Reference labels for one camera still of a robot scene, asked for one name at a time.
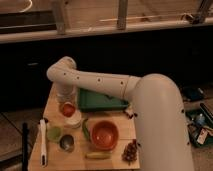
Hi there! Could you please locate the red apple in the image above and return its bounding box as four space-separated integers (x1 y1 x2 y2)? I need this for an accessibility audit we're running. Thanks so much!
61 103 76 117

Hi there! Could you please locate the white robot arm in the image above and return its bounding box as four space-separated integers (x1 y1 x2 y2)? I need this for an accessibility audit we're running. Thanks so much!
47 56 194 171

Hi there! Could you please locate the white paper cup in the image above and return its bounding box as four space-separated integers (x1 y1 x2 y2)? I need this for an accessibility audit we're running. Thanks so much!
65 110 82 128

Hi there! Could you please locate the small metal cup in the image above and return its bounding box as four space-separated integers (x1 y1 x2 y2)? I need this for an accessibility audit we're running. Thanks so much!
59 134 74 152

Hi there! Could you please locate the green cup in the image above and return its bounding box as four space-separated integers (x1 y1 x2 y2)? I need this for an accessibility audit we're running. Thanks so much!
47 126 62 142

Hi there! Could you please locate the green plastic tray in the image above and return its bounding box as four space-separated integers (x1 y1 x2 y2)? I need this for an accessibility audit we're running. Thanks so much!
77 89 129 112

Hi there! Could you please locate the green cucumber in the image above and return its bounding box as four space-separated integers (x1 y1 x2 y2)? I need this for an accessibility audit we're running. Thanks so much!
82 118 90 141

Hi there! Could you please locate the orange bowl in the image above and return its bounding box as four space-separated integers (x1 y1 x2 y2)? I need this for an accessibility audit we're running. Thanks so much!
90 120 119 151

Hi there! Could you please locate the wooden board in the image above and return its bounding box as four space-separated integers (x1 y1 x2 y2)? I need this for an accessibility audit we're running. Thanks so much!
28 85 140 171

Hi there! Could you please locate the purple grape bunch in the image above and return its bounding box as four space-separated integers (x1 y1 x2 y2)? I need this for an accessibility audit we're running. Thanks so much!
122 140 137 164

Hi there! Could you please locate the green tool box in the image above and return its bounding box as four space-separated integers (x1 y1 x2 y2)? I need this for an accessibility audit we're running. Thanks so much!
185 108 213 148

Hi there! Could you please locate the black pole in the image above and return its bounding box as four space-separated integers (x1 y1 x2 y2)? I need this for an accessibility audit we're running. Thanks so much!
22 123 29 171

